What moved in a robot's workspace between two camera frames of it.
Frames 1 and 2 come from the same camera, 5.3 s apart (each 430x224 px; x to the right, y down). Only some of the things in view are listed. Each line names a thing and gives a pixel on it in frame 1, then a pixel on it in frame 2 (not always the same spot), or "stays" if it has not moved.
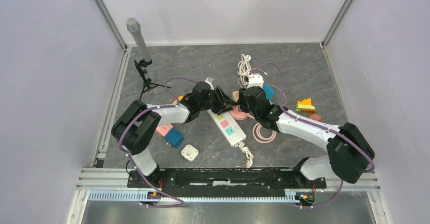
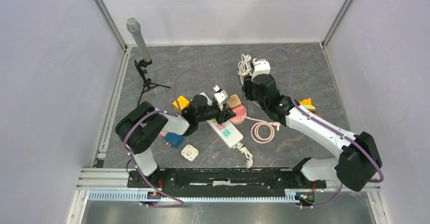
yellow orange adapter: [305, 106] stays
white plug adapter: [189, 152] stays
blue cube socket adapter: [175, 137] stays
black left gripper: [221, 107] to [224, 115]
